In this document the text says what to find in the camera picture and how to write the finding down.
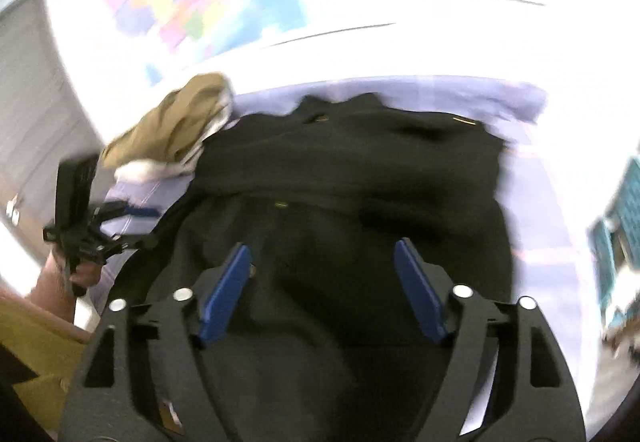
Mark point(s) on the person's left hand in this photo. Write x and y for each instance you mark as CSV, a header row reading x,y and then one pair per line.
x,y
87,274

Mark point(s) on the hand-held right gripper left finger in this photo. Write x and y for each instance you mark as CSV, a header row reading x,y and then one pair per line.
x,y
225,292

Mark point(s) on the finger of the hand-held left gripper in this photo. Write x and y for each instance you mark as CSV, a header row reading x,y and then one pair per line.
x,y
130,242
127,211

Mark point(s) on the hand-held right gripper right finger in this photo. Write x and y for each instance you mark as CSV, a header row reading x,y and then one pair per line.
x,y
420,292

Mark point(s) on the person's mustard yellow clothing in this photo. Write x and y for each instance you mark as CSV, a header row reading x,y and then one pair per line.
x,y
40,352

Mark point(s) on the olive yellow cloth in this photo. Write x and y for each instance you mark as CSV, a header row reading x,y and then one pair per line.
x,y
175,126

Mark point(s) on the plaid purple bedsheet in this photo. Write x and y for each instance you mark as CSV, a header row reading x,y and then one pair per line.
x,y
540,202

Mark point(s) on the blue perforated plastic basket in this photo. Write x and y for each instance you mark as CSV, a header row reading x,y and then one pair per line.
x,y
625,202
605,267

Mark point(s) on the black garment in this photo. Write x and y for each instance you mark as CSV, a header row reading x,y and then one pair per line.
x,y
350,161

